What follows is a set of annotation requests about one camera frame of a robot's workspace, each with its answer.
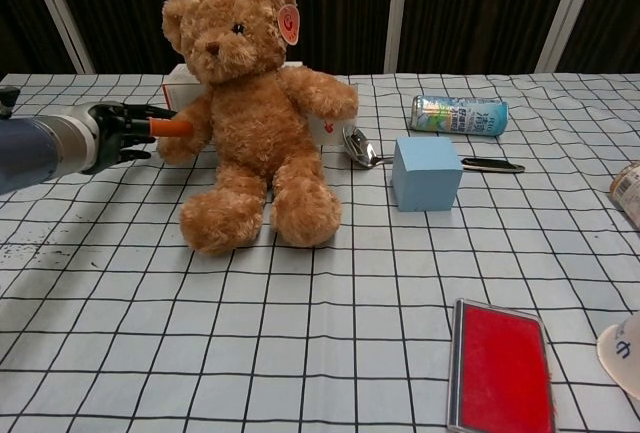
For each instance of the light blue foam cube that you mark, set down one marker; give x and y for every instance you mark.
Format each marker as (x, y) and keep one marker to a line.
(425, 173)

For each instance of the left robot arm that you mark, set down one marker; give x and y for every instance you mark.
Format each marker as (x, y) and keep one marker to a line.
(30, 153)

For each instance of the brown plush teddy bear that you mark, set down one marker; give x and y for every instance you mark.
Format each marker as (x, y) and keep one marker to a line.
(260, 128)

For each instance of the white paper cup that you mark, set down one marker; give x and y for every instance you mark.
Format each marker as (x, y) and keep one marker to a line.
(625, 353)

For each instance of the red tin box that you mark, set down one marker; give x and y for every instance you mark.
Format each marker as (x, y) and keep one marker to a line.
(500, 368)

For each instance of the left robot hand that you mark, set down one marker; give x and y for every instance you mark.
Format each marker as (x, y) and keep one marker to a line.
(115, 128)

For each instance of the white metal frame post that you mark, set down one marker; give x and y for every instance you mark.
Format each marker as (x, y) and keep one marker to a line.
(397, 13)
(60, 13)
(565, 18)

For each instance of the blue drink can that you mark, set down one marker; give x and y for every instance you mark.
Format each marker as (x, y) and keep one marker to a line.
(460, 115)

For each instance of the white checked tablecloth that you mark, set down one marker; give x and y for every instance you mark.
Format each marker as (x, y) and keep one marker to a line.
(150, 328)

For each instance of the white carton box red print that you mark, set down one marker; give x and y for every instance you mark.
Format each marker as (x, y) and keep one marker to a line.
(180, 85)

